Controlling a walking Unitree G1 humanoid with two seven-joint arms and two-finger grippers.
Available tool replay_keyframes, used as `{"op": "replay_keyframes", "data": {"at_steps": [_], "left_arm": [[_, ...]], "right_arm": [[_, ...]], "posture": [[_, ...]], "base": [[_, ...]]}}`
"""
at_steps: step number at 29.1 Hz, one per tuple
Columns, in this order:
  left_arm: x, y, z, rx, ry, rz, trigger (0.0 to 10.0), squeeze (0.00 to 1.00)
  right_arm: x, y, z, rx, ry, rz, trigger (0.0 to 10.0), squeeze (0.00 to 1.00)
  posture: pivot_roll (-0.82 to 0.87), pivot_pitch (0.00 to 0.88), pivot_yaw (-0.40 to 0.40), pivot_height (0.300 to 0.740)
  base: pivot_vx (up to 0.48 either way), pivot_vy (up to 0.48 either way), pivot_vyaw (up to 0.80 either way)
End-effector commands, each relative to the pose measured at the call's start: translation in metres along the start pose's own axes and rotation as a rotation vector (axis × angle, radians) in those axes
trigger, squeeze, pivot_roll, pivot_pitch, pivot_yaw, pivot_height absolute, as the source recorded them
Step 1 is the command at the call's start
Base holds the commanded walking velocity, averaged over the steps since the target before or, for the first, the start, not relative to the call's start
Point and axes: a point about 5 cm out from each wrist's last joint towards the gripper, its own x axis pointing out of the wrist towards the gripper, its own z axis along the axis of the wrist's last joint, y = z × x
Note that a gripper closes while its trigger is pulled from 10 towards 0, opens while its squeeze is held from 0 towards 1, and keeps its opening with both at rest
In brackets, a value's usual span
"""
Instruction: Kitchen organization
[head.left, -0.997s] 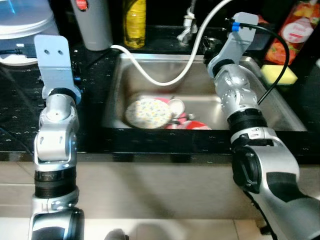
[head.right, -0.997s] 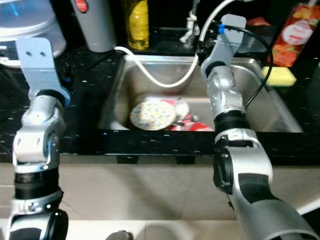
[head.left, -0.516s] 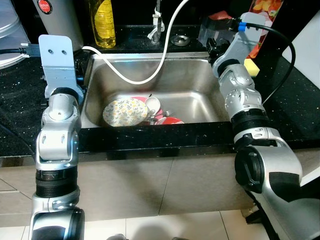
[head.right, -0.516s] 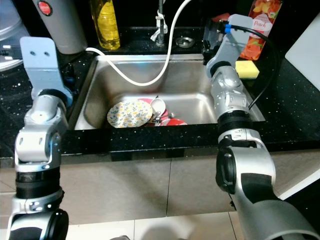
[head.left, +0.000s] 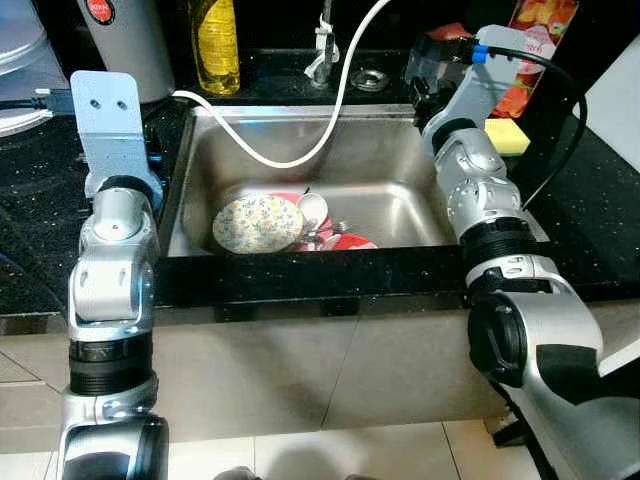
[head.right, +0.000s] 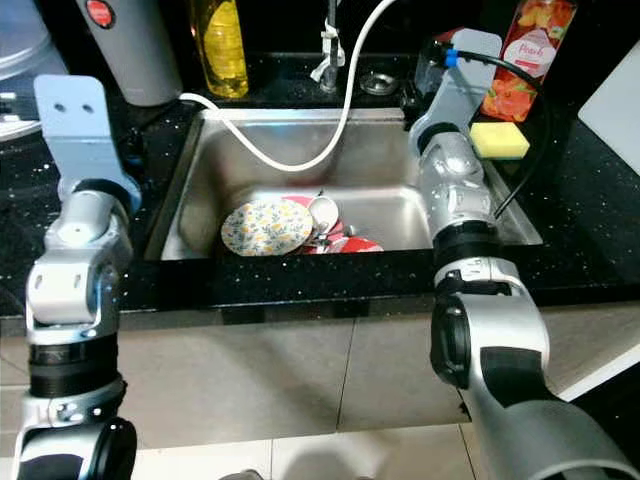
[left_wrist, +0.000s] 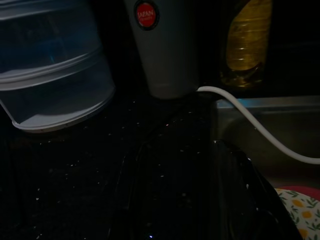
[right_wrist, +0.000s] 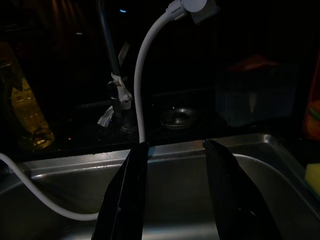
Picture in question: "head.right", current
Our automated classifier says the round metal countertop cap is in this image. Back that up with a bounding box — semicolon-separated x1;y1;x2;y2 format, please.
360;70;401;97

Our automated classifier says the chrome gooseneck faucet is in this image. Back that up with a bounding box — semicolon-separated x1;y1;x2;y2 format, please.
310;0;349;91

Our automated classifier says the yellow sponge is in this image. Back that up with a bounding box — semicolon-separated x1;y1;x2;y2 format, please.
470;122;531;161

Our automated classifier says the peach print refill pouch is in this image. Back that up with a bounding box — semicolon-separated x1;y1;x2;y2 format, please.
480;0;579;123

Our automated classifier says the stainless steel sink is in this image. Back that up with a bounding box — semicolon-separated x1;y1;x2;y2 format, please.
145;105;546;263

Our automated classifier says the white ceramic cup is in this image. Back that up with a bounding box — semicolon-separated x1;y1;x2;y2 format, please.
305;195;341;236

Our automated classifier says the metal cutlery piece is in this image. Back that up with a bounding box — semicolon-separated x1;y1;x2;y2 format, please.
325;222;359;249

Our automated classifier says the red plastic plate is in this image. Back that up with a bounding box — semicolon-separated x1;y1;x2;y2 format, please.
280;195;386;256

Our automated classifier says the white board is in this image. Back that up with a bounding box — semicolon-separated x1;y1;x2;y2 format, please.
575;65;640;151

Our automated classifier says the yellow cooking oil bottle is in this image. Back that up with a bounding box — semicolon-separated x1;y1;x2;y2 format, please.
188;0;251;99

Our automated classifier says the floral patterned plate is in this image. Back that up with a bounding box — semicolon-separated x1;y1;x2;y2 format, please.
221;198;316;258

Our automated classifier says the translucent plastic container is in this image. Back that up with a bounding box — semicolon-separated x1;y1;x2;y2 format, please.
0;0;56;141

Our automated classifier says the grey jug with red sticker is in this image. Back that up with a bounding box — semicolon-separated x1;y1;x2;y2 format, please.
82;0;183;107

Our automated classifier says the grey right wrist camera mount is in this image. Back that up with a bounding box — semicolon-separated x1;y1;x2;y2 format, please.
415;28;504;136

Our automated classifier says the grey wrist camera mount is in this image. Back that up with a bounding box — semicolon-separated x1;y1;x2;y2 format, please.
32;73;143;201
415;28;504;136

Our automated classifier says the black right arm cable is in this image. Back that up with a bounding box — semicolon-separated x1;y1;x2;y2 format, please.
450;50;556;221

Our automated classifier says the white flexible hose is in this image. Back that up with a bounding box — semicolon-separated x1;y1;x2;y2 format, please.
178;0;401;173

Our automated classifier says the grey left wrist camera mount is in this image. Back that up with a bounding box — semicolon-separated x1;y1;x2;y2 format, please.
32;73;143;201

